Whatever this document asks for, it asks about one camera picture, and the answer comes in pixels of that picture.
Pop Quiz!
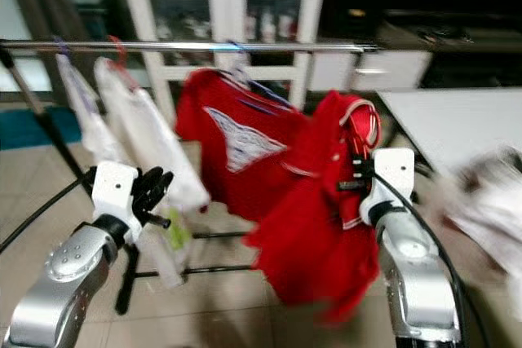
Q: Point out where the grey curtain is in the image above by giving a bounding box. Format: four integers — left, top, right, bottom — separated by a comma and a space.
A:
8, 0, 131, 104

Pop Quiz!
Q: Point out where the red T-shirt with white print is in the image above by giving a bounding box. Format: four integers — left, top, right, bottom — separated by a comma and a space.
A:
175, 69, 323, 227

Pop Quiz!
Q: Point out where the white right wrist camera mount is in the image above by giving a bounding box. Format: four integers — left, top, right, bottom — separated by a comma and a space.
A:
361, 148, 417, 227

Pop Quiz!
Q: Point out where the red garment with white trim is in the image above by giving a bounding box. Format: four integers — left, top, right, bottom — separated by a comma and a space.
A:
245, 90, 384, 326

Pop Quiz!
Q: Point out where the purple plastic hanger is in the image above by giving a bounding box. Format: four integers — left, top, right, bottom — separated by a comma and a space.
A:
228, 38, 294, 117
53, 35, 73, 64

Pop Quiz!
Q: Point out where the large white table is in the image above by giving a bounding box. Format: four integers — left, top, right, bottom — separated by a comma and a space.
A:
375, 87, 522, 176

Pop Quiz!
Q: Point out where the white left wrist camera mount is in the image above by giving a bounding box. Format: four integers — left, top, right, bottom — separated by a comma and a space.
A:
90, 161, 141, 239

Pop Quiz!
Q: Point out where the pink plastic hanger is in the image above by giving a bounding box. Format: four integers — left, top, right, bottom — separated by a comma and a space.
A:
108, 35, 131, 80

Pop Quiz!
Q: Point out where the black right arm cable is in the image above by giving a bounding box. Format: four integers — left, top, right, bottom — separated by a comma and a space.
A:
371, 170, 470, 348

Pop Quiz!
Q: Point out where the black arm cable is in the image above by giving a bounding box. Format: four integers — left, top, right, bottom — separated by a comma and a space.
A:
371, 170, 470, 348
0, 170, 99, 251

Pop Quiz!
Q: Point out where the white garment with green patch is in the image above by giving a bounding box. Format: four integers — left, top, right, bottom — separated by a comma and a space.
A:
92, 56, 213, 288

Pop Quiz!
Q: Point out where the white low drawer cabinet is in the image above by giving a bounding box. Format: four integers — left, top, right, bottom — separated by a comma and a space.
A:
310, 46, 433, 94

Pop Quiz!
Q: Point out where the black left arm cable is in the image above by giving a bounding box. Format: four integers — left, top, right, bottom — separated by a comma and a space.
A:
0, 170, 99, 251

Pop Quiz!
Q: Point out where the small plain white garment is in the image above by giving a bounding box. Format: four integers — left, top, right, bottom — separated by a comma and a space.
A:
53, 53, 123, 165

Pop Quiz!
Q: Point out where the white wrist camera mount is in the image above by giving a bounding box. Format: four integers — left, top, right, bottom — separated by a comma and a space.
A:
90, 161, 141, 239
361, 148, 417, 227

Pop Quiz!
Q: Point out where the teal floor mat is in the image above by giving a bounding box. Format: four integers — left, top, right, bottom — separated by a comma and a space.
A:
0, 106, 66, 151

